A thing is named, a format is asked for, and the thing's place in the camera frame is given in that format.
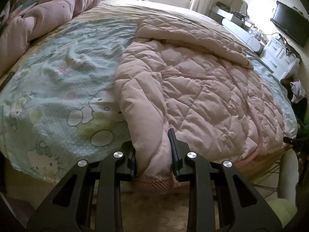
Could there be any pink quilted down coat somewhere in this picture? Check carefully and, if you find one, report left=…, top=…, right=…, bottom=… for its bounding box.
left=115, top=16, right=290, bottom=195

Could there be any white drawer dresser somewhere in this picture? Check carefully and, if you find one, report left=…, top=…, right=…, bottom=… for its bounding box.
left=260, top=35, right=300, bottom=80

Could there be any white vanity desk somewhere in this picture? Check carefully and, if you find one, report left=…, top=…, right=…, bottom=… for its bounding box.
left=208, top=6, right=263, bottom=56

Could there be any tan bed sheet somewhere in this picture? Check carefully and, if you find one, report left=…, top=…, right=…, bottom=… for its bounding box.
left=0, top=0, right=257, bottom=92

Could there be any oval vanity mirror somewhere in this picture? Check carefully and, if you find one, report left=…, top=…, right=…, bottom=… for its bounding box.
left=229, top=0, right=248, bottom=16

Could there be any pink rolled duvet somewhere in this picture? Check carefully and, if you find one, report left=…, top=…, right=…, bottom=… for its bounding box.
left=1, top=0, right=101, bottom=75

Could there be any black wall television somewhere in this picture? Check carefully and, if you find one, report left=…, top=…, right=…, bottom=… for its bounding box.
left=270, top=1, right=308, bottom=47

